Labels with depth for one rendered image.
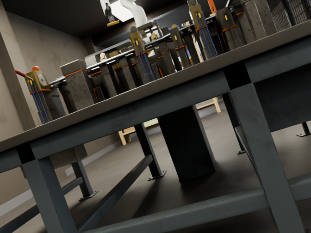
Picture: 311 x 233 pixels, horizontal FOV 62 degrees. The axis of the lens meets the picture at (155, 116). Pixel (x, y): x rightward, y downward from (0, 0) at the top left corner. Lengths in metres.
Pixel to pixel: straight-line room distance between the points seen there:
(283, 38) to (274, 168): 0.40
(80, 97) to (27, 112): 3.14
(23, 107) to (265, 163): 4.19
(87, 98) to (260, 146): 1.00
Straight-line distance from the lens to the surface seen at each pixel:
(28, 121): 4.67
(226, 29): 1.46
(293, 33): 0.88
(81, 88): 1.56
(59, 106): 1.86
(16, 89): 4.77
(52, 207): 1.17
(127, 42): 2.00
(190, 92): 0.88
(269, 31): 1.57
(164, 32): 1.88
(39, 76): 1.68
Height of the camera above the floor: 0.61
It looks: 1 degrees down
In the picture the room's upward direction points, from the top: 20 degrees counter-clockwise
